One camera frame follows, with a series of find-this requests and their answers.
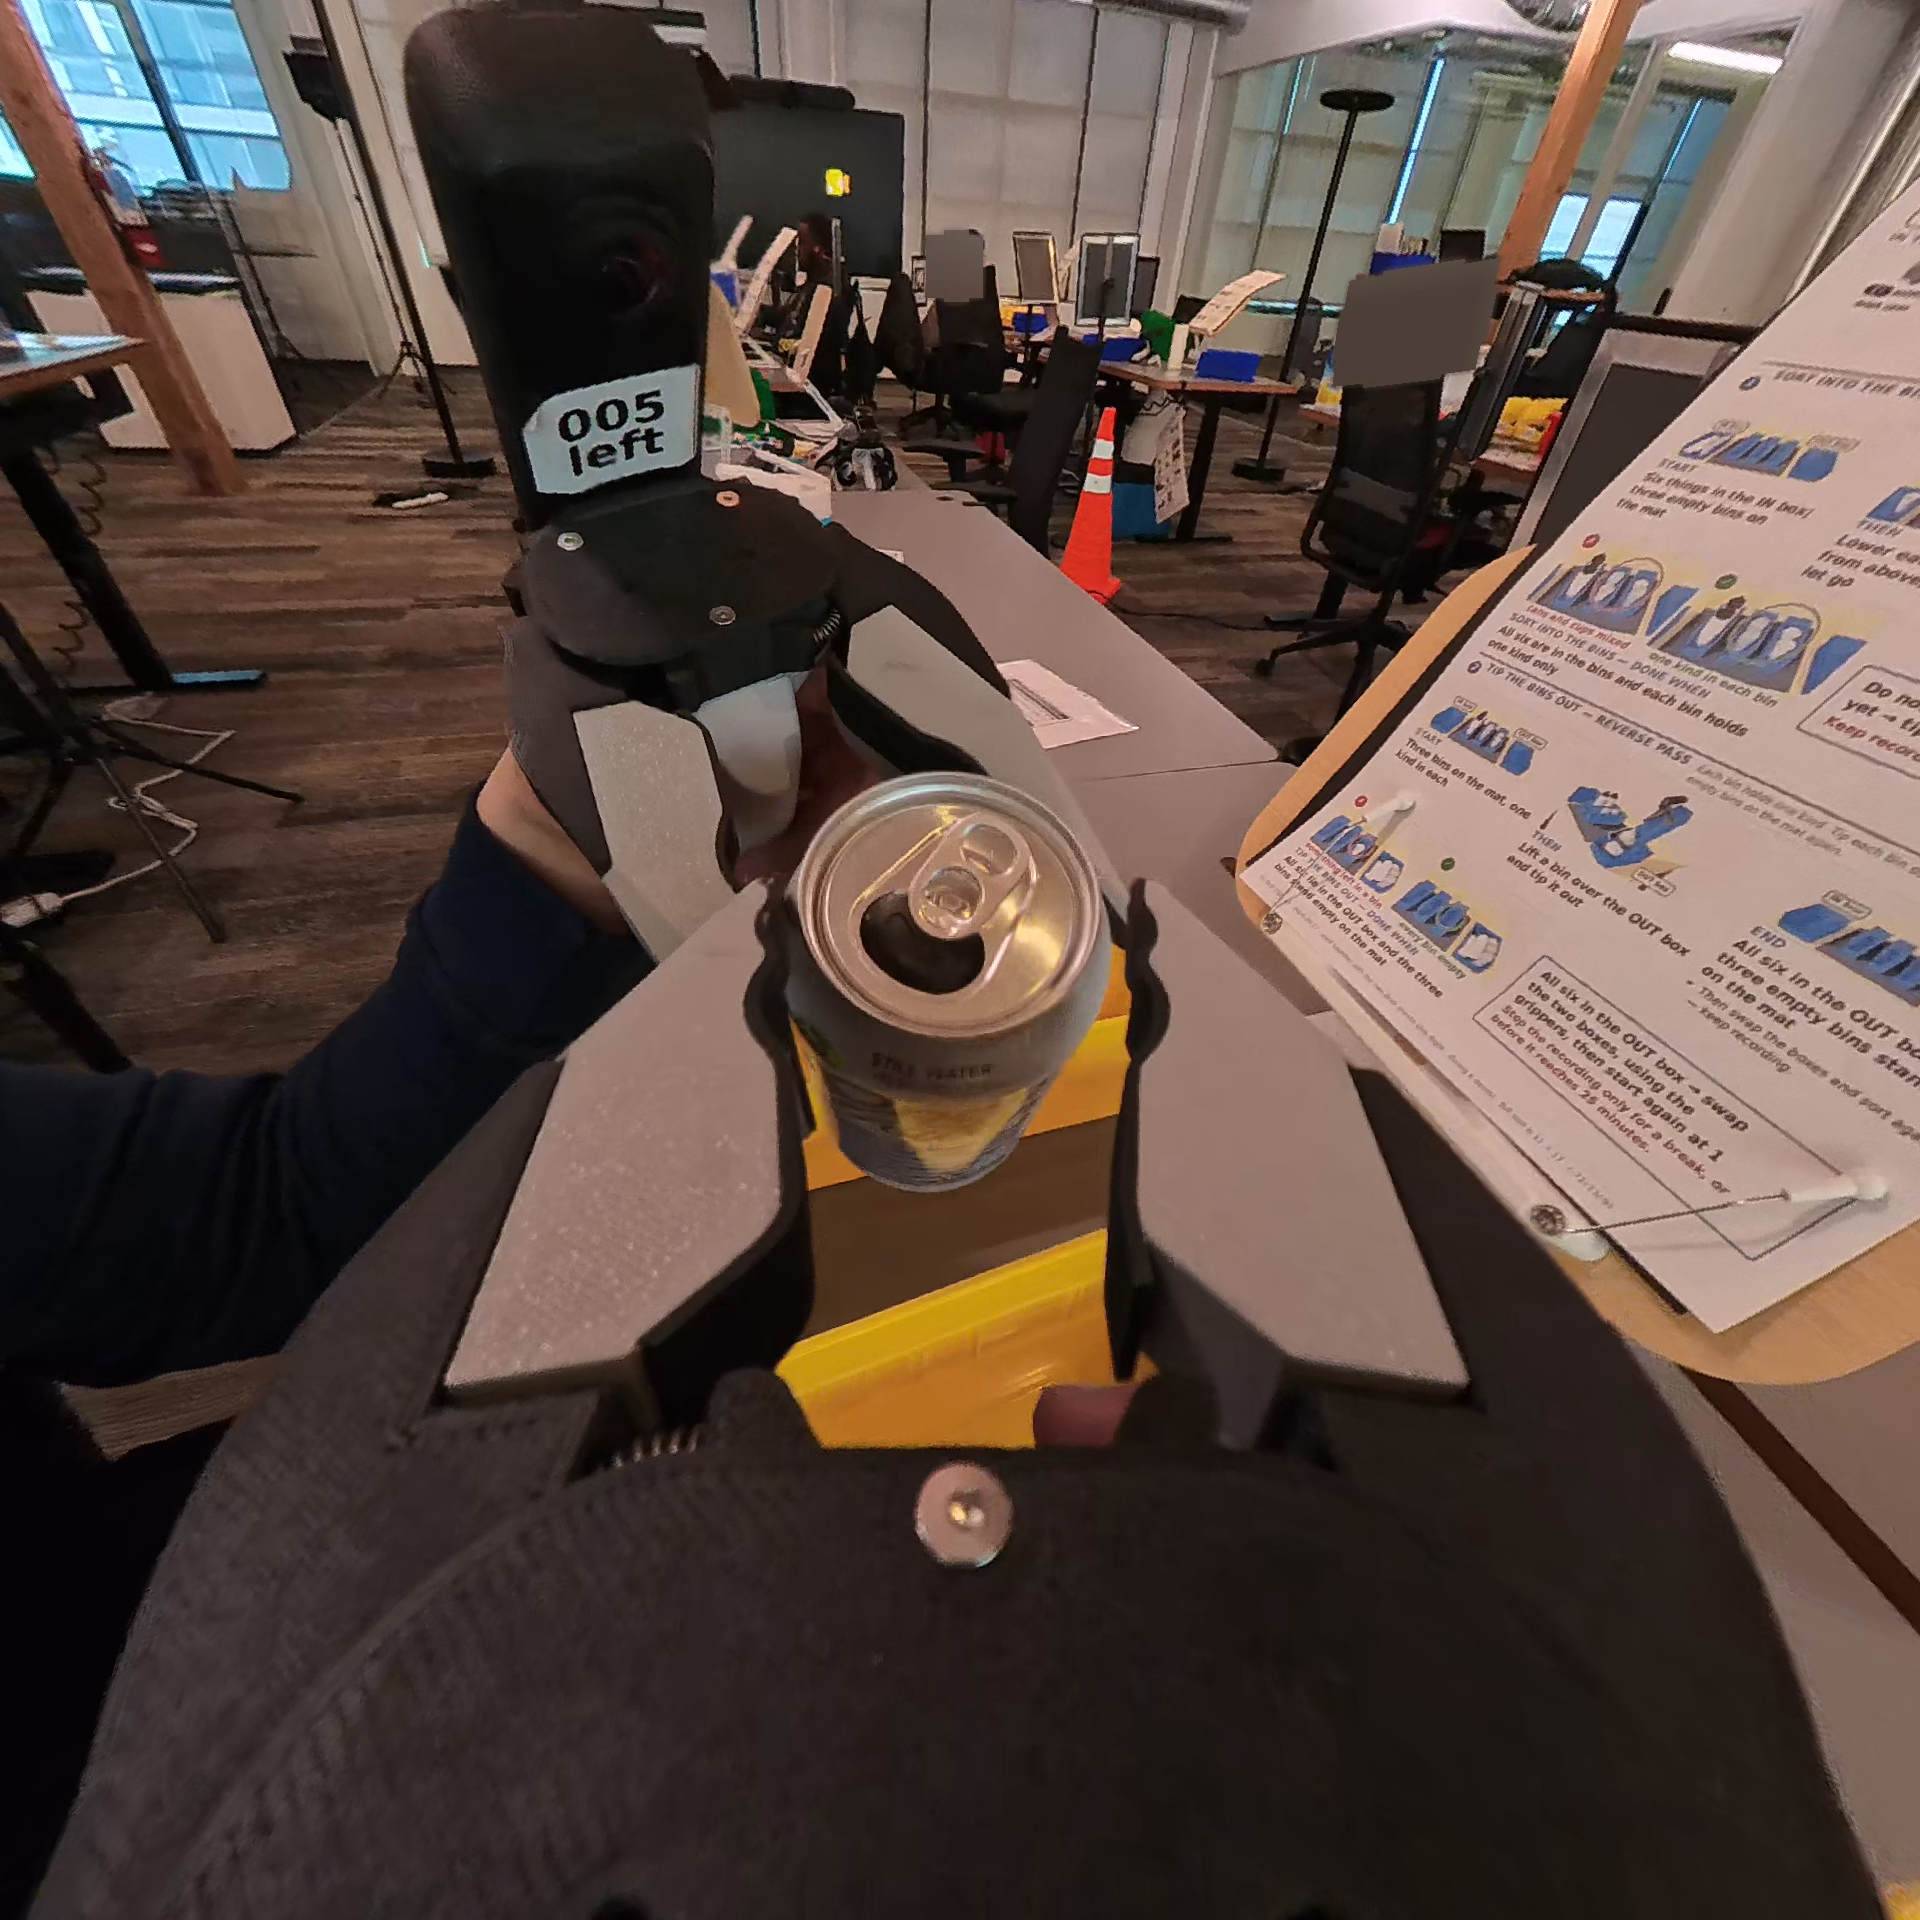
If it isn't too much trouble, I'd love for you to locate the wooden post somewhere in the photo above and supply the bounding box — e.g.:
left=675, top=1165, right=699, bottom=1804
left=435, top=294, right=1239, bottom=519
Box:
left=0, top=0, right=249, bottom=495
left=1493, top=0, right=1644, bottom=279

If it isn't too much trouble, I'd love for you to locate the person's left hand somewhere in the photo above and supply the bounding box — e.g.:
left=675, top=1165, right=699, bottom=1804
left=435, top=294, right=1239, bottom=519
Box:
left=477, top=750, right=628, bottom=935

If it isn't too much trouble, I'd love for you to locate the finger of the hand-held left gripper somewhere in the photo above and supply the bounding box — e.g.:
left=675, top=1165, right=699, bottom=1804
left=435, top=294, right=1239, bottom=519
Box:
left=573, top=673, right=806, bottom=965
left=827, top=602, right=1081, bottom=841

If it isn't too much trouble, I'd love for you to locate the printed instruction sheet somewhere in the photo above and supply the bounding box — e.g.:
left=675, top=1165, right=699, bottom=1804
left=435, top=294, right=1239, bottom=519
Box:
left=1241, top=180, right=1920, bottom=1336

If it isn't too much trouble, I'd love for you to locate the person's left forearm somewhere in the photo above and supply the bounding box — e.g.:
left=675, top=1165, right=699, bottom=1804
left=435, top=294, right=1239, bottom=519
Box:
left=0, top=794, right=647, bottom=1382

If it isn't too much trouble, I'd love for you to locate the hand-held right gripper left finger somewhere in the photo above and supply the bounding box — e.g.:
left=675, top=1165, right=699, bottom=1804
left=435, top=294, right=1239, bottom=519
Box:
left=441, top=881, right=819, bottom=1402

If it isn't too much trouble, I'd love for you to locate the black floor lamp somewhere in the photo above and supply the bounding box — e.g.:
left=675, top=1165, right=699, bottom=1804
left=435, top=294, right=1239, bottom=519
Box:
left=1232, top=87, right=1397, bottom=485

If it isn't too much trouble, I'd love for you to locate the orange traffic cone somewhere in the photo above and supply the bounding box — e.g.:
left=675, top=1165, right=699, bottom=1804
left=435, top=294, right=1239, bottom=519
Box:
left=1055, top=405, right=1127, bottom=606

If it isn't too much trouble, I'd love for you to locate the black wall screen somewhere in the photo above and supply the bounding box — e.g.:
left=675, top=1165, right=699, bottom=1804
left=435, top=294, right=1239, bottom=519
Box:
left=708, top=102, right=909, bottom=282

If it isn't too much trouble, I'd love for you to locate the wooden table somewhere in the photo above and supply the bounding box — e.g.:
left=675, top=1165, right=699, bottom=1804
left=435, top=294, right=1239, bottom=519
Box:
left=1095, top=352, right=1299, bottom=542

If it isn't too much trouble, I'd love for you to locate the standing desk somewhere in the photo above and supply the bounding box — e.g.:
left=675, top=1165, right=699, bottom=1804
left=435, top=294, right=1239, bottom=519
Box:
left=0, top=334, right=269, bottom=694

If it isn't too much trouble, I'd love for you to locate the laminated paper sheet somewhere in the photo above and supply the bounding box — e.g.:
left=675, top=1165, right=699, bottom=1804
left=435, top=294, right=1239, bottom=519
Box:
left=996, top=655, right=1143, bottom=751

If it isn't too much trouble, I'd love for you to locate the white cabinet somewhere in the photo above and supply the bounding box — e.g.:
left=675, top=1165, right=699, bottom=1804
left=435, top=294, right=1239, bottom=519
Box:
left=27, top=276, right=299, bottom=455

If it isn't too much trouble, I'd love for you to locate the white blue-striped drink can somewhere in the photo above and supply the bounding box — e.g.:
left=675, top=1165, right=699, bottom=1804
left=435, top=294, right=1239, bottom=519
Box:
left=783, top=772, right=1116, bottom=1193

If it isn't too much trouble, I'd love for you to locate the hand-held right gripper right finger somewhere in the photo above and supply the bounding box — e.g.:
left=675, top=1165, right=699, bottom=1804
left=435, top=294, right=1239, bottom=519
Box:
left=1102, top=881, right=1472, bottom=1412

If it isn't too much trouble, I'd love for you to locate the black office chair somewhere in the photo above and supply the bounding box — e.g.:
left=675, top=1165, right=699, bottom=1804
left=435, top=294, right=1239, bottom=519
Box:
left=900, top=322, right=1103, bottom=557
left=1259, top=374, right=1501, bottom=705

